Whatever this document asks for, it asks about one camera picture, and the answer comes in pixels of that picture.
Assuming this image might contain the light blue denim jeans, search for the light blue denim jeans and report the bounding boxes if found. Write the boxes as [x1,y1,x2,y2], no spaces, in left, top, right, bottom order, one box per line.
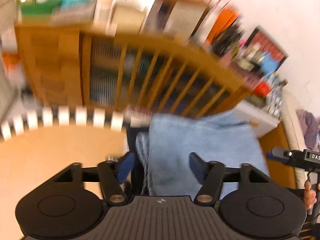
[136,111,269,198]

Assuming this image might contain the person's right hand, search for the person's right hand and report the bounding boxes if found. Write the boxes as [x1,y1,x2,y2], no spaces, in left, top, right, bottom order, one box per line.
[303,180,317,210]

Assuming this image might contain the white drawer unit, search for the white drawer unit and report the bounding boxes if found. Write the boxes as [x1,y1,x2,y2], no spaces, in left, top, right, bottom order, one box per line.
[234,100,280,138]

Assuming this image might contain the wooden chair at right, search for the wooden chair at right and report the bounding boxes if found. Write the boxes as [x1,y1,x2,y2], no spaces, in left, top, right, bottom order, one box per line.
[114,34,251,118]

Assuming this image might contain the green plastic bin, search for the green plastic bin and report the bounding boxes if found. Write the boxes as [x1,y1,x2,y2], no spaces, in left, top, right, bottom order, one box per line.
[21,0,62,16]

